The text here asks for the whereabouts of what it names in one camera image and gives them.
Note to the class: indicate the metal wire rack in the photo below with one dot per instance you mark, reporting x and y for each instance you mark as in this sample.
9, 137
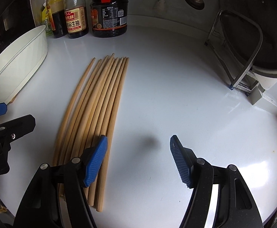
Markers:
244, 39

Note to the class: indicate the wooden chopstick five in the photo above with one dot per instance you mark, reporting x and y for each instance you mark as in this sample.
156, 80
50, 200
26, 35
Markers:
95, 121

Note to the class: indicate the yellow green seasoning pouch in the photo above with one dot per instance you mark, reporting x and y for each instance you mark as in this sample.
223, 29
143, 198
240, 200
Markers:
46, 21

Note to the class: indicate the large dark wok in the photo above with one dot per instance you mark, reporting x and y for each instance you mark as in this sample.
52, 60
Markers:
267, 23

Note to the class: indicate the wooden chopstick six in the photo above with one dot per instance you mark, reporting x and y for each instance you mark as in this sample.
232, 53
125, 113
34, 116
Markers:
92, 120

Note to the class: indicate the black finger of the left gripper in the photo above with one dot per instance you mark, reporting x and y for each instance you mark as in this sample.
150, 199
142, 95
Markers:
17, 128

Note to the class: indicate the clear soy sauce bottle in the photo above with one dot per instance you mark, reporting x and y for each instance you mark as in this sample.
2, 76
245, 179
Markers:
76, 18

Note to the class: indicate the hanging white brush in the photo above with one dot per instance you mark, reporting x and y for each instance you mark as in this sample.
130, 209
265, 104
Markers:
160, 6

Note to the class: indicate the wooden chopstick two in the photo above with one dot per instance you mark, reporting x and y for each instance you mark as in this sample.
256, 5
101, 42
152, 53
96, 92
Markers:
75, 114

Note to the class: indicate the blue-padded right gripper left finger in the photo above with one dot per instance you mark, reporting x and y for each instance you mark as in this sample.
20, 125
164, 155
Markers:
40, 205

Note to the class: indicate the wooden chopstick four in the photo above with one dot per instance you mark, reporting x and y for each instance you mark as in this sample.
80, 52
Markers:
79, 136

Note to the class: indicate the yellow cap vinegar bottle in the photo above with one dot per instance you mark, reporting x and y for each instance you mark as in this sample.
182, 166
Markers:
56, 15

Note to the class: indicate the wooden chopstick eight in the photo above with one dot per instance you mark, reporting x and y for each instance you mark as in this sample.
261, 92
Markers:
110, 132

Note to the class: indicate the wooden chopstick three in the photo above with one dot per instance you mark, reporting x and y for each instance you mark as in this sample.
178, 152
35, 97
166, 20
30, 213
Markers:
74, 129

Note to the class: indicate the large red-handled soy bottle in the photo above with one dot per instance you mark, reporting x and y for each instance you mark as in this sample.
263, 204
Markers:
109, 17

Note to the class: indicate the wooden chopstick seven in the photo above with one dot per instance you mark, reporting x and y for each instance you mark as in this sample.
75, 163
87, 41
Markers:
109, 99

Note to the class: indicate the white round bowl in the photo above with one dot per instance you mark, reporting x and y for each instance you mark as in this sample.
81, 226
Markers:
20, 60

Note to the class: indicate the wooden chopstick one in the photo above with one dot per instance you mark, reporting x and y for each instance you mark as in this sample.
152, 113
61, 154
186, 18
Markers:
69, 109

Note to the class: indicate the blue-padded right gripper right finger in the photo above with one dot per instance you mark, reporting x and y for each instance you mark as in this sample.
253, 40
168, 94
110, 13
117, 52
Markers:
235, 204

